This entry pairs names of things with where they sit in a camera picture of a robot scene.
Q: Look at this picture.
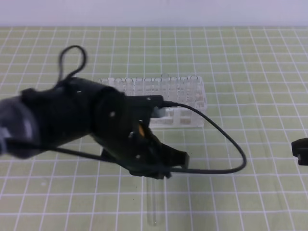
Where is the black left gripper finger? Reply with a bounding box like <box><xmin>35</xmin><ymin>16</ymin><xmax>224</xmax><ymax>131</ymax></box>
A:
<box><xmin>154</xmin><ymin>139</ymin><xmax>190</xmax><ymax>168</ymax></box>
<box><xmin>144</xmin><ymin>167</ymin><xmax>172</xmax><ymax>180</ymax></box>

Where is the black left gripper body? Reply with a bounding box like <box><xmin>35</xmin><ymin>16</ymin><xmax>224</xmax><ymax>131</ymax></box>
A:
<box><xmin>92</xmin><ymin>88</ymin><xmax>160</xmax><ymax>176</ymax></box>

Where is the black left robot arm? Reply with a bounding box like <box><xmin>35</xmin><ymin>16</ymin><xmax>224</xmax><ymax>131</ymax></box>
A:
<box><xmin>0</xmin><ymin>78</ymin><xmax>189</xmax><ymax>180</ymax></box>

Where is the black left camera cable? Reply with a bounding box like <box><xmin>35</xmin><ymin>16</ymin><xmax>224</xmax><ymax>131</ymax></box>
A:
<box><xmin>4</xmin><ymin>45</ymin><xmax>248</xmax><ymax>174</ymax></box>

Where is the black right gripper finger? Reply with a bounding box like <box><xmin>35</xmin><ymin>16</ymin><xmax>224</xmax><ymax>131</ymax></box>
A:
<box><xmin>291</xmin><ymin>138</ymin><xmax>308</xmax><ymax>166</ymax></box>

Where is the clear glass test tube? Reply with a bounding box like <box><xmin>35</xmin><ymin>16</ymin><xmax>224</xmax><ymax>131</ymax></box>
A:
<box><xmin>146</xmin><ymin>178</ymin><xmax>158</xmax><ymax>227</ymax></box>

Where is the white test tube rack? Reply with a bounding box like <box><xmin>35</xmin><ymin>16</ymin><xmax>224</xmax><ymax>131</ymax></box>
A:
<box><xmin>99</xmin><ymin>74</ymin><xmax>207</xmax><ymax>128</ymax></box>

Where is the green grid tablecloth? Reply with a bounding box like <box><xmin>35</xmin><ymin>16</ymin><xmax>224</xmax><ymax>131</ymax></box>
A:
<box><xmin>0</xmin><ymin>27</ymin><xmax>308</xmax><ymax>231</ymax></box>

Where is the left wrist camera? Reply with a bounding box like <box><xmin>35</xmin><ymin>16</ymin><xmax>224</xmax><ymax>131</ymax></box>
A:
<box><xmin>127</xmin><ymin>95</ymin><xmax>166</xmax><ymax>119</ymax></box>

